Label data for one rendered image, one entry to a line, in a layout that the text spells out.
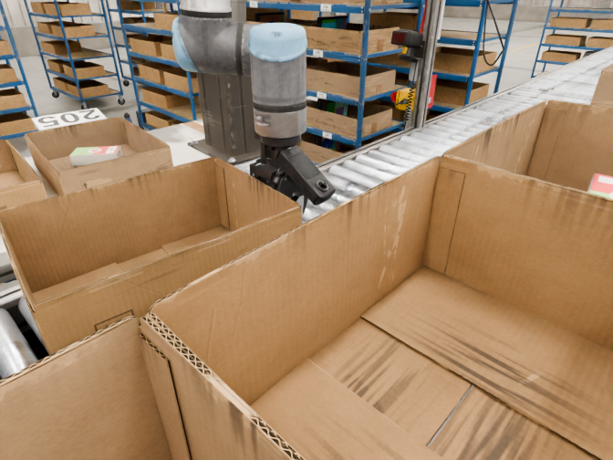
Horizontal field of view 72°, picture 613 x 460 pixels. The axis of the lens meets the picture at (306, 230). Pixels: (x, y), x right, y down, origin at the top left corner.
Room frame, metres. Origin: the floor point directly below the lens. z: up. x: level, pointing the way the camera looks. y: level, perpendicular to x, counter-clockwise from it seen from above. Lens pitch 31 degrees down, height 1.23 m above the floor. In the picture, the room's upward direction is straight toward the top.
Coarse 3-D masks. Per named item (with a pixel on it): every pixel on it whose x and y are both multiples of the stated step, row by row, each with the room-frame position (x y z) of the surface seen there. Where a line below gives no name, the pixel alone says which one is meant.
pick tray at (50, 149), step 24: (96, 120) 1.32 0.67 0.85; (120, 120) 1.37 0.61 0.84; (48, 144) 1.23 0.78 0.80; (72, 144) 1.27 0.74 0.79; (96, 144) 1.31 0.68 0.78; (120, 144) 1.36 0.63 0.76; (144, 144) 1.23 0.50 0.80; (168, 144) 1.10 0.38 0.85; (48, 168) 0.98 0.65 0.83; (72, 168) 0.93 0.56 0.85; (96, 168) 0.96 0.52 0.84; (120, 168) 1.00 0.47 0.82; (144, 168) 1.03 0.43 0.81
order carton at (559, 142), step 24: (504, 120) 0.63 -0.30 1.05; (528, 120) 0.71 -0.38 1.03; (552, 120) 0.75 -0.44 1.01; (576, 120) 0.73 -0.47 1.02; (600, 120) 0.70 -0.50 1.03; (480, 144) 0.57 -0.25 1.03; (504, 144) 0.65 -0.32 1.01; (528, 144) 0.74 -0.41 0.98; (552, 144) 0.74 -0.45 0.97; (576, 144) 0.72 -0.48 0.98; (600, 144) 0.70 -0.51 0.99; (504, 168) 0.67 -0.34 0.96; (528, 168) 0.76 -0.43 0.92; (552, 168) 0.74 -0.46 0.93; (576, 168) 0.71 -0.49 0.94; (600, 168) 0.69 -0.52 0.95
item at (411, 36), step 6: (402, 30) 1.57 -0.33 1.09; (408, 30) 1.56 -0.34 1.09; (414, 30) 1.58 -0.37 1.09; (396, 36) 1.56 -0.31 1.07; (402, 36) 1.54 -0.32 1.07; (408, 36) 1.54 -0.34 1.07; (414, 36) 1.57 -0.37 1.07; (420, 36) 1.59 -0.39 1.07; (396, 42) 1.56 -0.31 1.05; (402, 42) 1.54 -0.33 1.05; (408, 42) 1.55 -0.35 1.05; (414, 42) 1.57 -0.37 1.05; (420, 42) 1.60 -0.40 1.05; (402, 48) 1.59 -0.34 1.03; (408, 48) 1.59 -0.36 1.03; (414, 48) 1.60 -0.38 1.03; (402, 54) 1.60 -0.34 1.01; (408, 54) 1.58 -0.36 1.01; (408, 60) 1.60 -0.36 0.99; (414, 60) 1.60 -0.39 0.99
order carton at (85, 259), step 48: (96, 192) 0.67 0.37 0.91; (144, 192) 0.72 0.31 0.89; (192, 192) 0.78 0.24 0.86; (240, 192) 0.75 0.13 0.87; (48, 240) 0.61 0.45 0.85; (96, 240) 0.66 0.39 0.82; (144, 240) 0.71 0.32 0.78; (192, 240) 0.75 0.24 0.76; (240, 240) 0.52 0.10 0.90; (48, 288) 0.59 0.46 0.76; (96, 288) 0.40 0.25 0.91; (144, 288) 0.43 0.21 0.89; (48, 336) 0.36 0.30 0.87
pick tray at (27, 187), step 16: (0, 144) 1.13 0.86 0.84; (0, 160) 1.12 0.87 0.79; (16, 160) 1.09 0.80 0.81; (0, 176) 1.09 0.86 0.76; (16, 176) 1.09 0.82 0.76; (32, 176) 0.94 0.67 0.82; (0, 192) 0.81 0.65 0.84; (16, 192) 0.83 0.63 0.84; (32, 192) 0.85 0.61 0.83; (0, 208) 0.80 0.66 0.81
